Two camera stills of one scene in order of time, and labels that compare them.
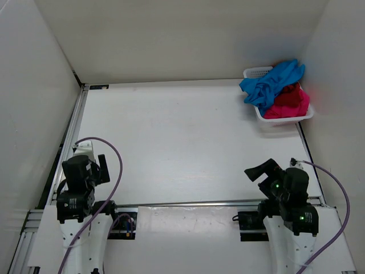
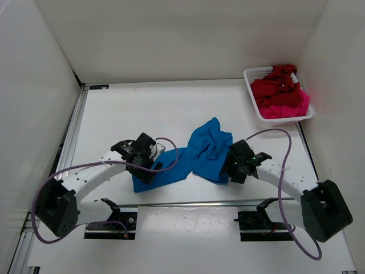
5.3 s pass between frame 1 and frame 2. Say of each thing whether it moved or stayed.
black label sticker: stayed
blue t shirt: moved
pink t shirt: stayed
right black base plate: stayed
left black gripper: moved
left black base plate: stayed
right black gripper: moved
